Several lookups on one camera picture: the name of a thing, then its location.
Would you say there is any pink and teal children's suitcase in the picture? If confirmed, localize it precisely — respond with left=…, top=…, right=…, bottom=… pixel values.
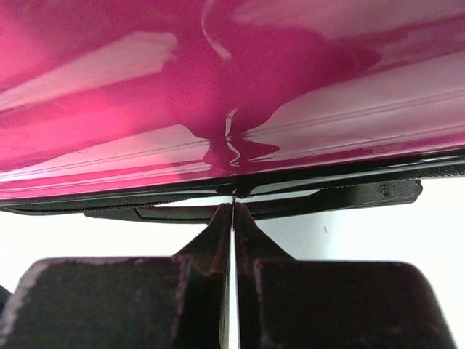
left=1, top=1, right=464, bottom=222

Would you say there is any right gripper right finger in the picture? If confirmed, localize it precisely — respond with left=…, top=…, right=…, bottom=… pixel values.
left=233, top=204, right=456, bottom=348

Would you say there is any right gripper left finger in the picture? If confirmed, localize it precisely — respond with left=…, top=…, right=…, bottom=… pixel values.
left=1, top=204, right=233, bottom=348

